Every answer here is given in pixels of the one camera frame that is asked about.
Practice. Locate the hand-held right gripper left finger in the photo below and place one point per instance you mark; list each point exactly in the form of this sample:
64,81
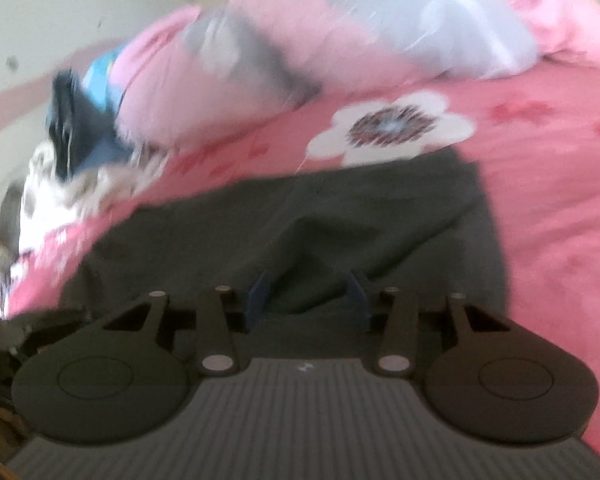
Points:
259,305

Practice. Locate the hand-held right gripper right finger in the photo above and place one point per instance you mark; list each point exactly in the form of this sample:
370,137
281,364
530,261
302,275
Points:
358,305

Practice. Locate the dark grey garment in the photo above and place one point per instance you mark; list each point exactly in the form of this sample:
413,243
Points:
305,220

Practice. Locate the pink grey floral quilt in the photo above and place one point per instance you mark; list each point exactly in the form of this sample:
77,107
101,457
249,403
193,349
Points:
180,90

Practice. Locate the pink floral bed sheet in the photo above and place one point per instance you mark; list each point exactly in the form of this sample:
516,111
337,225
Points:
555,185

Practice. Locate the white towel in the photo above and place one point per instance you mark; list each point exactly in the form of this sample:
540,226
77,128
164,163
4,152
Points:
45,205

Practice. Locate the blue jeans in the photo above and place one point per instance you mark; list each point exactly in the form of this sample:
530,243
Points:
90,130

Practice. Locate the grey speckled blanket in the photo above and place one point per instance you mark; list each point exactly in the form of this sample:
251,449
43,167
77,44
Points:
5,210

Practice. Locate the light blue striped cloth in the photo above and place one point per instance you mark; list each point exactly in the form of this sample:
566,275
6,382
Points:
97,80

